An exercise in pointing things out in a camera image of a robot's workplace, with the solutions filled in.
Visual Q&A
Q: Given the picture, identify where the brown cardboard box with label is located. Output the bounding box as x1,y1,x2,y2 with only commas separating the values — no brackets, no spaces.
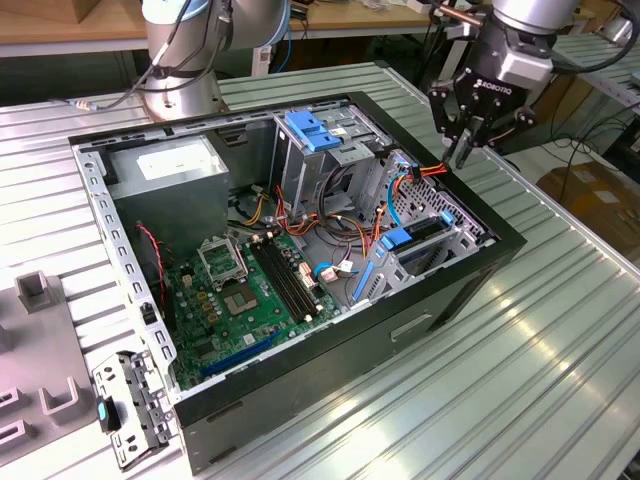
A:
537,162,640,251

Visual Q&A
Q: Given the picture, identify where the grey metal disk bay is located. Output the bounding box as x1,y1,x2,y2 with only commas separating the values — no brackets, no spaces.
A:
344,189,496,309

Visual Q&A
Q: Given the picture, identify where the red fan wire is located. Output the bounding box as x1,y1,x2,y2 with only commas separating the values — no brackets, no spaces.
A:
135,222,169,321

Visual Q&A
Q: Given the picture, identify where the green motherboard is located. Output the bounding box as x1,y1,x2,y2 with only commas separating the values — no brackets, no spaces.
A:
162,232,346,391

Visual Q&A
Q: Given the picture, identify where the blue expansion slot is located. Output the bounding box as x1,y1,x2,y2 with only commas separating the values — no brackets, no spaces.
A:
199,332,281,379

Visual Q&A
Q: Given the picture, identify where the grey power supply unit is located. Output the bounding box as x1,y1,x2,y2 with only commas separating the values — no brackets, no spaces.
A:
102,133,231,261

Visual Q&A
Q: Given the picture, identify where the yellow black wire bundle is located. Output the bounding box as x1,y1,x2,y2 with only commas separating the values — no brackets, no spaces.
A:
239,192,269,227

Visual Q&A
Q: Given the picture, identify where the metal socket cover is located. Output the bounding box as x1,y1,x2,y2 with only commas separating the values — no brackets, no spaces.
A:
197,233,250,290

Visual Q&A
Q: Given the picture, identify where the metal slat side table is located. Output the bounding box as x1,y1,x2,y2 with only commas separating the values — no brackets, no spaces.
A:
479,32,640,146

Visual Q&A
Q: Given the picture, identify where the blue plastic drive latch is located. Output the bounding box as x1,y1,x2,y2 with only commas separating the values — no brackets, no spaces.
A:
284,110,344,154

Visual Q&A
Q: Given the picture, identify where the blue data wire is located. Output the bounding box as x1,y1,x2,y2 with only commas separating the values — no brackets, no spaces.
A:
385,149,419,229

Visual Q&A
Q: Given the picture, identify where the black RAM slot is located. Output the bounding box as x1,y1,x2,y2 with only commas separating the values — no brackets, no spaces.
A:
256,239,312,321
262,237,318,318
251,241,307,324
268,235,324,315

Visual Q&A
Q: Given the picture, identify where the hard disk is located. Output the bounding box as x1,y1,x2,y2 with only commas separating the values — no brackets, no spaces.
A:
351,209,456,304

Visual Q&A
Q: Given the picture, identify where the pink board connector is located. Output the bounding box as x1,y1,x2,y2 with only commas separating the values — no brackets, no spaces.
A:
298,262,319,294

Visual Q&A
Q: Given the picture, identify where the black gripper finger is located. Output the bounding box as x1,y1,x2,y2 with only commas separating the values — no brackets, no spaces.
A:
462,106,540,167
427,82,475,169

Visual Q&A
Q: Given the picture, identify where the black open PC case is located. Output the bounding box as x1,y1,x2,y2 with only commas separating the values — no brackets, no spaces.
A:
67,89,529,476

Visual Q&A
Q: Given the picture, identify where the grey parts rack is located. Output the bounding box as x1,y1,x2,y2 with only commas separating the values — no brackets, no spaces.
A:
0,272,99,461

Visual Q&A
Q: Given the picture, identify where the orange power wire black plug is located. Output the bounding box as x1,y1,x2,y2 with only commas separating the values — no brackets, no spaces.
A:
407,159,449,184

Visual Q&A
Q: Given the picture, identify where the black cable silver connector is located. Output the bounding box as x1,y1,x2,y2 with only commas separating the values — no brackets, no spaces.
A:
49,29,174,112

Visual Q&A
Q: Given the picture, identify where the grey metal slot bracket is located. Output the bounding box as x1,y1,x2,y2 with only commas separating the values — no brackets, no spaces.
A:
91,349,179,471

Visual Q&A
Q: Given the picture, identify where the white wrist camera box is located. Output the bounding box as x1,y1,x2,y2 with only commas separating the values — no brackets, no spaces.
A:
499,47,554,99

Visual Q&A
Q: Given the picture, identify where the grey optical drive cage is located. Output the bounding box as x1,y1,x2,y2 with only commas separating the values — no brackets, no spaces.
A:
272,107,394,221

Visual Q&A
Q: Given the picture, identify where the CPU socket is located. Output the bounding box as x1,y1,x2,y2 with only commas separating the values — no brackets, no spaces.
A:
219,282,261,319

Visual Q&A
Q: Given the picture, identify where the orange red wire bundle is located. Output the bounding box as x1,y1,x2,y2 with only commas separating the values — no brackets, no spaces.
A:
272,184,389,261

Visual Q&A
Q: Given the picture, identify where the wooden desk white frame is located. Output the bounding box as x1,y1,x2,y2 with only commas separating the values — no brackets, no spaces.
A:
0,0,596,59

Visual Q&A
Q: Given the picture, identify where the black latch with blue tab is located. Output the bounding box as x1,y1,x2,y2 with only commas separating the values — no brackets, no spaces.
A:
94,394,124,434

